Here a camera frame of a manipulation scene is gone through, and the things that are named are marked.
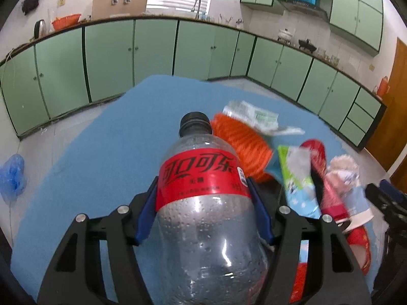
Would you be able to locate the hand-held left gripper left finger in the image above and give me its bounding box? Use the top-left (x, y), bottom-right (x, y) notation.
top-left (38, 175), bottom-right (159, 305)

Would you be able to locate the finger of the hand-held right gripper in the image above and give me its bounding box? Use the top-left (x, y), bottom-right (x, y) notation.
top-left (381, 179), bottom-right (407, 204)
top-left (364, 183), bottom-right (407, 221)

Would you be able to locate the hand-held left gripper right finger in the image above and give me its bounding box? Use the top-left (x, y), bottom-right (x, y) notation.
top-left (246, 177), bottom-right (372, 305)

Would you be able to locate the clear bottle with red label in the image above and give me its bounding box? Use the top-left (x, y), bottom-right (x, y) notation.
top-left (155, 112), bottom-right (271, 305)

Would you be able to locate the wooden door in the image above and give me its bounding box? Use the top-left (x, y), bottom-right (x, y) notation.
top-left (389, 156), bottom-right (407, 193)
top-left (364, 37), bottom-right (407, 172)

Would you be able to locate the red patterned packet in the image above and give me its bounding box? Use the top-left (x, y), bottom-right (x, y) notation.
top-left (291, 225), bottom-right (371, 302)

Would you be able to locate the pink and white wrapper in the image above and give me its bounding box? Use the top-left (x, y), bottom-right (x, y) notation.
top-left (324, 156), bottom-right (361, 197)

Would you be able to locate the green and blue snack packet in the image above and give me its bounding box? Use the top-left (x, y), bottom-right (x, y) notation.
top-left (265, 144), bottom-right (322, 219)

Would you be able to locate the red snack bag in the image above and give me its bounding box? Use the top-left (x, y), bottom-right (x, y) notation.
top-left (300, 139), bottom-right (348, 221)

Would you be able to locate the orange mesh packet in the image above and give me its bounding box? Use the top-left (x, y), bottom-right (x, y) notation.
top-left (210, 113), bottom-right (274, 183)

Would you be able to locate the white and green snack packet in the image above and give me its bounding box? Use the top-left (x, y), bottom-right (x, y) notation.
top-left (223, 100), bottom-right (306, 137)

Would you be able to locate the orange thermos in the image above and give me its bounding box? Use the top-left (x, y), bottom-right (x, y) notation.
top-left (377, 75), bottom-right (390, 98)

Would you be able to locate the green base cabinet with drawers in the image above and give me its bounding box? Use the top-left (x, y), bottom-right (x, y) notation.
top-left (246, 35), bottom-right (387, 151)

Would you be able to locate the blue plastic bag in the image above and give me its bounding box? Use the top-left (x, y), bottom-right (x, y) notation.
top-left (0, 154), bottom-right (27, 204)

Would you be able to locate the row of glass jars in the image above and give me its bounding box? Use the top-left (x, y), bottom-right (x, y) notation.
top-left (318, 48), bottom-right (341, 63)

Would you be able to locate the green base cabinet with sink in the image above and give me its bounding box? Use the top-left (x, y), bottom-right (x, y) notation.
top-left (0, 17), bottom-right (256, 137)

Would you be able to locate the black wok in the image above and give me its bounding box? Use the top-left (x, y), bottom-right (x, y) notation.
top-left (298, 38), bottom-right (317, 52)

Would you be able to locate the white pot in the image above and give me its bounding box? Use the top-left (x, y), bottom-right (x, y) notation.
top-left (277, 28), bottom-right (296, 42)

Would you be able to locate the range hood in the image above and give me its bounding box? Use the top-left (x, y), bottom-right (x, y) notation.
top-left (277, 0), bottom-right (329, 23)

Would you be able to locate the orange basin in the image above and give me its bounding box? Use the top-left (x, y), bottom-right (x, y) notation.
top-left (51, 13), bottom-right (82, 32)

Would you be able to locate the metal kettle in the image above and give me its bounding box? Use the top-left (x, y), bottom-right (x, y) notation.
top-left (33, 20), bottom-right (48, 40)

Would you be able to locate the cardboard sheet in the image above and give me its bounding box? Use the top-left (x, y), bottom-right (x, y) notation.
top-left (91, 0), bottom-right (151, 20)

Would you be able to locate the black hanging cloth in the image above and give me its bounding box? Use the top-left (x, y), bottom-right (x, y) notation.
top-left (22, 0), bottom-right (41, 15)

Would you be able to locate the large green wall cabinet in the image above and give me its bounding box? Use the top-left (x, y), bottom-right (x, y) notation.
top-left (329, 0), bottom-right (384, 54)

